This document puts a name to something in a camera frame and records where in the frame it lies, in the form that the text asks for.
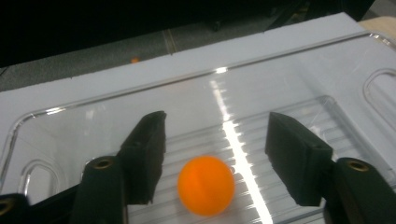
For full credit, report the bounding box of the clear plastic container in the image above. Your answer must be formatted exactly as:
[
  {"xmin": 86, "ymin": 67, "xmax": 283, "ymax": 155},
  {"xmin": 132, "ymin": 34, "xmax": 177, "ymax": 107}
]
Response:
[{"xmin": 0, "ymin": 30, "xmax": 396, "ymax": 224}]

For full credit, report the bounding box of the orange ball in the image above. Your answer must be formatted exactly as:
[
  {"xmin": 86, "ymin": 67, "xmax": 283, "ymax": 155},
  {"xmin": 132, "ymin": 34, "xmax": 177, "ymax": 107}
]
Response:
[{"xmin": 177, "ymin": 155, "xmax": 236, "ymax": 218}]

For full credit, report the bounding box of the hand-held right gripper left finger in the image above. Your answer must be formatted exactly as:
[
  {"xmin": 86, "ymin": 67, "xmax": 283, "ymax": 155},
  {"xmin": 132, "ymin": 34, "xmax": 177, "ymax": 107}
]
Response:
[{"xmin": 69, "ymin": 110, "xmax": 168, "ymax": 224}]

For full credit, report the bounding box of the wooden table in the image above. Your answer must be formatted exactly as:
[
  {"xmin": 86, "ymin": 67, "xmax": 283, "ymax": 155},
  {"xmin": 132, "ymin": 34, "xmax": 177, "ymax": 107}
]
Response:
[{"xmin": 357, "ymin": 15, "xmax": 396, "ymax": 35}]

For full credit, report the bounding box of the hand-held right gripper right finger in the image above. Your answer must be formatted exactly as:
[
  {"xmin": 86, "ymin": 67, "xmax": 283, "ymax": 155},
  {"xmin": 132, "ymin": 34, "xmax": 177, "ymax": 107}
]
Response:
[{"xmin": 264, "ymin": 111, "xmax": 396, "ymax": 224}]

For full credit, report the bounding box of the white board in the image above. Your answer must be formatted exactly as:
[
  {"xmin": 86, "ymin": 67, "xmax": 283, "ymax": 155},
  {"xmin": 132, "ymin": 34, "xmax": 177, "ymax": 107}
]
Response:
[{"xmin": 0, "ymin": 11, "xmax": 396, "ymax": 132}]

